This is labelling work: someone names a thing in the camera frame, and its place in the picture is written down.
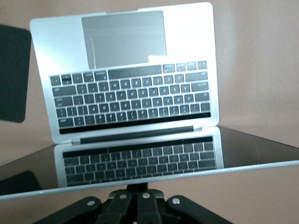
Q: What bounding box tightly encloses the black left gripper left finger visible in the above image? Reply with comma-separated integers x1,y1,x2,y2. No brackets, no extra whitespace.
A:
39,183,138,224

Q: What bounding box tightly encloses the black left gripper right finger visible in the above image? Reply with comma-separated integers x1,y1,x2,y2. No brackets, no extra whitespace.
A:
136,182,235,224

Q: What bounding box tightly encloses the silver laptop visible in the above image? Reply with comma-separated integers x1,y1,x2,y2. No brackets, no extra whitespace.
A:
0,2,299,203

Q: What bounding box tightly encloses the black mouse pad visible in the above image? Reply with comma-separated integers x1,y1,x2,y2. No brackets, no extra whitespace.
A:
0,24,32,124

